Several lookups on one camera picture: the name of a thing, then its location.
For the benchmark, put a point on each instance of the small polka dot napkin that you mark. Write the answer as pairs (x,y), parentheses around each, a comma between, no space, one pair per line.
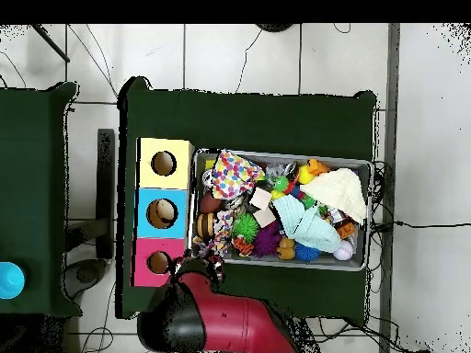
(223,228)

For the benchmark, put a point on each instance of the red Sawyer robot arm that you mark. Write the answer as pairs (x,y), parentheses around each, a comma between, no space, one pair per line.
(228,320)

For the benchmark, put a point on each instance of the shallow clear mesh bin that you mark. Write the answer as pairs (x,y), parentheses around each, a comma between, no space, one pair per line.
(294,261)

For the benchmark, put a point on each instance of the wooden box with three holes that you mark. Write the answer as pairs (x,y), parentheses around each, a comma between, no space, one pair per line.
(147,176)

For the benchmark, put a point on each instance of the large polka dot napkin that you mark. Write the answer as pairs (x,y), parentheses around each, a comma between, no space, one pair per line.
(233,174)

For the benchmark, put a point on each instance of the plain wooden cube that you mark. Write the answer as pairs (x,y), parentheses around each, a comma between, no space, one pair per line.
(260,198)

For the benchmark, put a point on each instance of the green spiky ball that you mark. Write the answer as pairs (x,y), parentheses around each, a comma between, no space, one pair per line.
(245,227)

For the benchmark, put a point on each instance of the toy hamburger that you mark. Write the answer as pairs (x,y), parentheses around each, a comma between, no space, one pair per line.
(205,225)

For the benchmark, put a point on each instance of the plush tiger toy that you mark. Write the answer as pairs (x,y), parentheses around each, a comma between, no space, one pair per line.
(243,247)

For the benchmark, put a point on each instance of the purple spiky toy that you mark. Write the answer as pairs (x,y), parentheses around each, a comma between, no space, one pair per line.
(266,241)

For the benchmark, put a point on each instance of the large dark green tablecloth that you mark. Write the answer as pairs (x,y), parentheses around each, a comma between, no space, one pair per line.
(257,117)

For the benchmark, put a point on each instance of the mint green cloth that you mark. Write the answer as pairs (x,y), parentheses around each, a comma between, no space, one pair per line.
(312,230)

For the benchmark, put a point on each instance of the cream knitted cloth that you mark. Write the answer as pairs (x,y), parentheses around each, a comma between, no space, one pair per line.
(338,191)

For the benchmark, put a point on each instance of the black stand bar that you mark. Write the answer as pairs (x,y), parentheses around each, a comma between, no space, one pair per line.
(105,184)

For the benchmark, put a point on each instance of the dark green side tablecloth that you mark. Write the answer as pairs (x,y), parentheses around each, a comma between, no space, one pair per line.
(29,184)

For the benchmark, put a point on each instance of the black metal rod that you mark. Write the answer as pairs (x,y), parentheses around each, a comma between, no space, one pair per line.
(50,43)

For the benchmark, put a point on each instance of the blue plastic cup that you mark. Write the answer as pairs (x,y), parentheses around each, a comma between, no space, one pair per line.
(11,281)

